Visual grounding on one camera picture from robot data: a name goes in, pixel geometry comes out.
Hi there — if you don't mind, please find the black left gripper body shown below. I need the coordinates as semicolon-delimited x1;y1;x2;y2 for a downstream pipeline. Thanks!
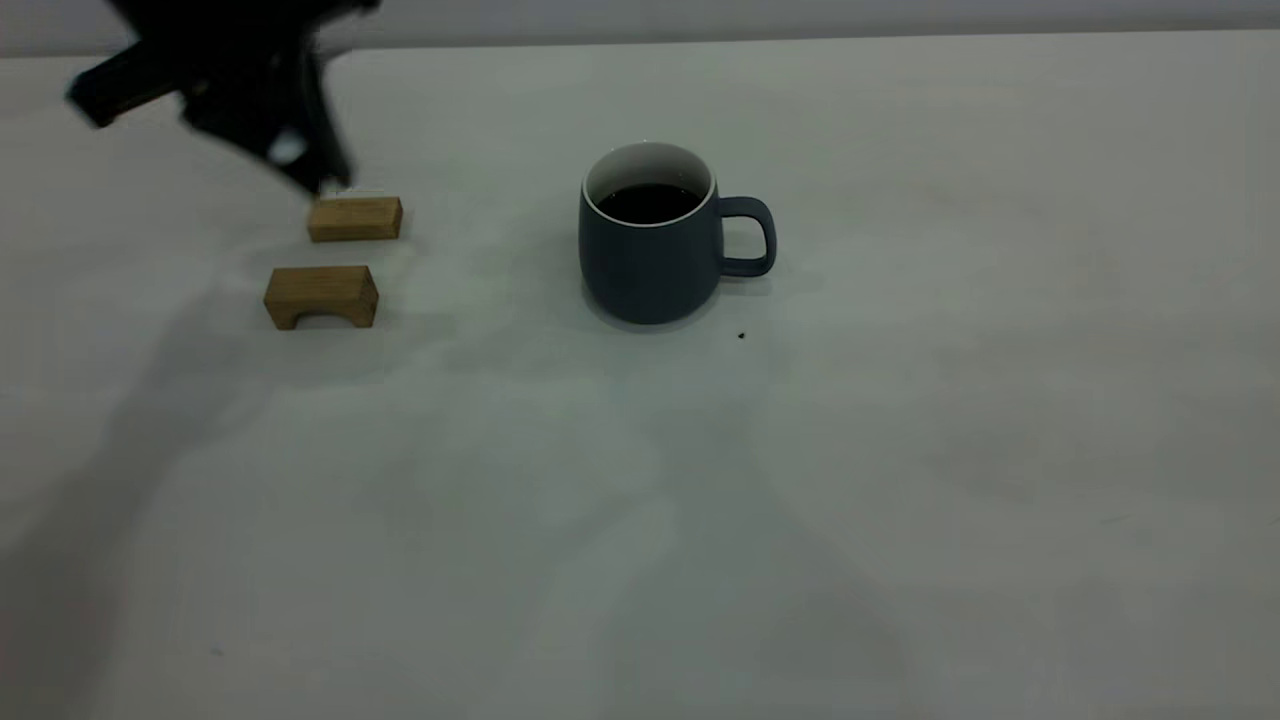
180;40;336;141

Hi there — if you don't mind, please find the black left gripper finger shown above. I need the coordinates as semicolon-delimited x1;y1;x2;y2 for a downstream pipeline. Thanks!
222;122;315;193
300;100;354;197

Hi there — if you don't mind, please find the dark grey mug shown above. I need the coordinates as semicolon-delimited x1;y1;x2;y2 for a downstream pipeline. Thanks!
578;141;778;326

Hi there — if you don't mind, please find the arched wooden block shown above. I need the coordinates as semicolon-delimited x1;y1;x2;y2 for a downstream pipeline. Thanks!
263;265;380;331

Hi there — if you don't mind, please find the rectangular wooden block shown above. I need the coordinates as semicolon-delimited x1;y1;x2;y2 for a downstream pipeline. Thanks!
306;196;404;243

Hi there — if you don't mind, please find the dark coffee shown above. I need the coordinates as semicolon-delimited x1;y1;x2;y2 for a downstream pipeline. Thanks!
597;183;704;225

